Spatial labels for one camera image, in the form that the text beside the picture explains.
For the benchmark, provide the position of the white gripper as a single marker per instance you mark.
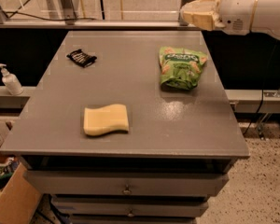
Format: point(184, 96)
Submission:
point(237, 11)

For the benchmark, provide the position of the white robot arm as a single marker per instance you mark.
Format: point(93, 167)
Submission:
point(265, 18)

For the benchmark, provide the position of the grey drawer cabinet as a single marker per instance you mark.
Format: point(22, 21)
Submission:
point(111, 145)

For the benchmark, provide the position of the black snack packet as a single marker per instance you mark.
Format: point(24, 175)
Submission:
point(80, 58)

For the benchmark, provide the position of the metal railing frame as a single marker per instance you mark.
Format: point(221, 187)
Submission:
point(92, 14)

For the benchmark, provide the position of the yellow sponge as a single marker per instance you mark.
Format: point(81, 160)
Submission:
point(106, 119)

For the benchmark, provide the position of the white pump bottle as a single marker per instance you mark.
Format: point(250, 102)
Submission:
point(11, 82)

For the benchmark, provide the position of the cardboard box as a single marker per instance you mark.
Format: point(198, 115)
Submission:
point(18, 200)

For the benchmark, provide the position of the green rice chip bag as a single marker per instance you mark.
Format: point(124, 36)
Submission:
point(181, 68)

